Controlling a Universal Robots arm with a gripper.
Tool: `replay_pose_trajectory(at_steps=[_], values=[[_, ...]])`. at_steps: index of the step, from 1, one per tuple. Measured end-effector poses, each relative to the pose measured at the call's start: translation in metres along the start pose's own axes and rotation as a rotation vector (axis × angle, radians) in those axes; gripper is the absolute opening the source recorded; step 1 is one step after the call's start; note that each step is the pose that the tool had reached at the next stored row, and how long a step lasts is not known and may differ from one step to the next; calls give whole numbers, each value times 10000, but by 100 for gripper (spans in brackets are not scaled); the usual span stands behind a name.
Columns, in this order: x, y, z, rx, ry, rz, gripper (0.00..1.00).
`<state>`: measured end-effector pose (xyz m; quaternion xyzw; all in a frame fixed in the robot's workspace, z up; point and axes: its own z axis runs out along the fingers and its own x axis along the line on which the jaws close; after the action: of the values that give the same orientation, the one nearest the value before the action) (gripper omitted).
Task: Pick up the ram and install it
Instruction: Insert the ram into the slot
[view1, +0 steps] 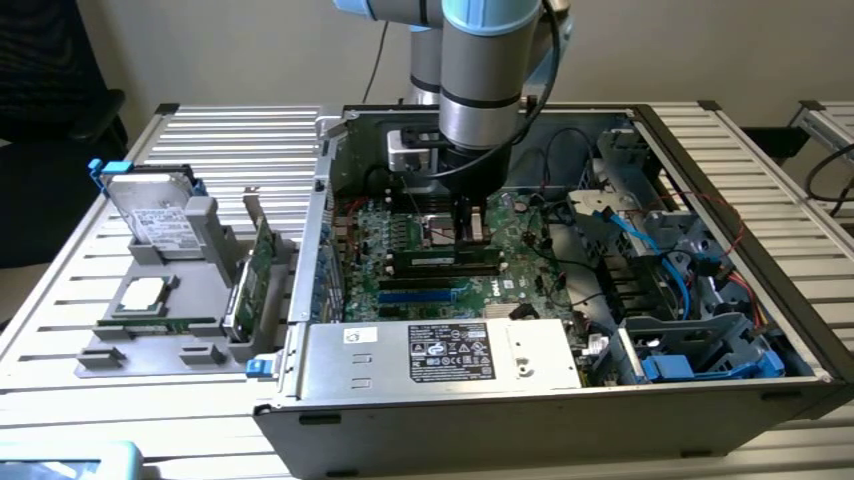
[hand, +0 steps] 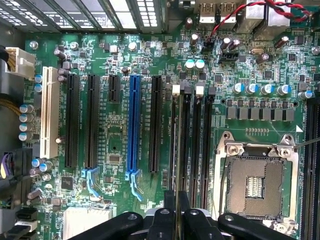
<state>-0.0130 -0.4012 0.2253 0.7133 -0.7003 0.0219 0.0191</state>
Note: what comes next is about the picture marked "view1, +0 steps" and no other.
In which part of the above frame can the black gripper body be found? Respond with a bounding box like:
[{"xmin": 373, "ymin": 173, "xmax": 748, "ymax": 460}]
[{"xmin": 444, "ymin": 143, "xmax": 515, "ymax": 201}]

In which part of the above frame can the green RAM stick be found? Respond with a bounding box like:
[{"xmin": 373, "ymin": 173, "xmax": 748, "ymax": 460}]
[
  {"xmin": 96, "ymin": 317, "xmax": 221, "ymax": 335},
  {"xmin": 390, "ymin": 248, "xmax": 503, "ymax": 268}
]

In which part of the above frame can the black RAM slot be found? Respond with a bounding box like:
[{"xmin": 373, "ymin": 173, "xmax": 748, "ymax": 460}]
[
  {"xmin": 377, "ymin": 262, "xmax": 503, "ymax": 282},
  {"xmin": 374, "ymin": 276, "xmax": 462, "ymax": 292}
]

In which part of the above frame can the CPU socket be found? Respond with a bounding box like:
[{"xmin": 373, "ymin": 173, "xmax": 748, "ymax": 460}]
[{"xmin": 413, "ymin": 213, "xmax": 458, "ymax": 250}]

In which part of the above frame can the green Dell motherboard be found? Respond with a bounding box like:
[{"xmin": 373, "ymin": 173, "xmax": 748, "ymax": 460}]
[{"xmin": 330, "ymin": 188, "xmax": 576, "ymax": 322}]

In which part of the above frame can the blue expansion slot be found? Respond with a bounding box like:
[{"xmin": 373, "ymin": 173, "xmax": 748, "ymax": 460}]
[{"xmin": 377, "ymin": 288, "xmax": 462, "ymax": 305}]

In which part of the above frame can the grey metal disk bay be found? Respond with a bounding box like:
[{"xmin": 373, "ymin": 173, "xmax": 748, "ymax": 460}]
[{"xmin": 565, "ymin": 127, "xmax": 735, "ymax": 261}]

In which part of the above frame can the silver power supply unit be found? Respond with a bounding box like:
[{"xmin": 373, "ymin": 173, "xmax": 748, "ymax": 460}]
[{"xmin": 290, "ymin": 318, "xmax": 583, "ymax": 402}]

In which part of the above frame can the green graphics card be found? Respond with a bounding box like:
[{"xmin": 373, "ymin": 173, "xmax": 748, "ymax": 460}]
[{"xmin": 224, "ymin": 187, "xmax": 276, "ymax": 343}]

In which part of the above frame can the open grey PC case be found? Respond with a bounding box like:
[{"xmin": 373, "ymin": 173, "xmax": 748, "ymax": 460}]
[{"xmin": 250, "ymin": 101, "xmax": 854, "ymax": 478}]

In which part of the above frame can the blue plastic case latch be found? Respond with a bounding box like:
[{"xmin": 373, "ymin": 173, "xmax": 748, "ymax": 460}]
[{"xmin": 244, "ymin": 353, "xmax": 276, "ymax": 380}]

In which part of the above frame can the grey parts rack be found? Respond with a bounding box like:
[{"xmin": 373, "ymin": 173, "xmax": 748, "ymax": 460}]
[{"xmin": 70, "ymin": 194, "xmax": 301, "ymax": 380}]

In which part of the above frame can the silver hard disk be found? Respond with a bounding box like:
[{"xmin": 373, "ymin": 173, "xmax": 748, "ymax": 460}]
[{"xmin": 108, "ymin": 171, "xmax": 202, "ymax": 261}]

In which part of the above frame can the silver CPU chip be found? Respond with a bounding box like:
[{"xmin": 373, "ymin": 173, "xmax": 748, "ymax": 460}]
[{"xmin": 110, "ymin": 276, "xmax": 180, "ymax": 320}]

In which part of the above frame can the metal slat side table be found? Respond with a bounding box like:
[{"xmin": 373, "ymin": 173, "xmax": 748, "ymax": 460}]
[{"xmin": 788, "ymin": 99, "xmax": 854, "ymax": 169}]

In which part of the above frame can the blue disk caddy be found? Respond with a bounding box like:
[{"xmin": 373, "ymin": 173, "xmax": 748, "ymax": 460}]
[{"xmin": 86, "ymin": 158, "xmax": 209, "ymax": 202}]

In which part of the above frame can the black office chair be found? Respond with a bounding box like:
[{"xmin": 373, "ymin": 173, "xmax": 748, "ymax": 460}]
[{"xmin": 0, "ymin": 0, "xmax": 129, "ymax": 271}]

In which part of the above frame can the teal plastic object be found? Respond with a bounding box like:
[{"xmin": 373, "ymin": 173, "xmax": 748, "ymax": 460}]
[{"xmin": 0, "ymin": 441, "xmax": 145, "ymax": 480}]

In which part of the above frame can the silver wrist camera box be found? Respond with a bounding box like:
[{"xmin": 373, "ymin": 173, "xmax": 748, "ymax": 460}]
[{"xmin": 385, "ymin": 128, "xmax": 442, "ymax": 175}]

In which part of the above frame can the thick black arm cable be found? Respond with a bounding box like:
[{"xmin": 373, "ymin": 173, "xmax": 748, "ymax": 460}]
[{"xmin": 425, "ymin": 0, "xmax": 573, "ymax": 179}]

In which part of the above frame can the thin black wall cable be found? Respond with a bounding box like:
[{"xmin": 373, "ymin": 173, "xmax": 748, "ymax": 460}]
[{"xmin": 361, "ymin": 20, "xmax": 393, "ymax": 104}]

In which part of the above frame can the blue SATA wire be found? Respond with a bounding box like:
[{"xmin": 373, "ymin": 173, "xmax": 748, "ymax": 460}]
[{"xmin": 579, "ymin": 208, "xmax": 721, "ymax": 321}]

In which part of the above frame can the thin red wire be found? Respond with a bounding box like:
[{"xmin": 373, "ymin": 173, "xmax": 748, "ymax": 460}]
[{"xmin": 656, "ymin": 179, "xmax": 747, "ymax": 259}]

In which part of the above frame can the blue drive bay bracket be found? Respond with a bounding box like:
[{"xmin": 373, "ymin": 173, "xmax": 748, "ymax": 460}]
[{"xmin": 636, "ymin": 344, "xmax": 783, "ymax": 385}]

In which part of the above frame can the black looped cable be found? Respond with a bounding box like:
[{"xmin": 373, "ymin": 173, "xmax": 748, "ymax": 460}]
[{"xmin": 804, "ymin": 143, "xmax": 854, "ymax": 217}]

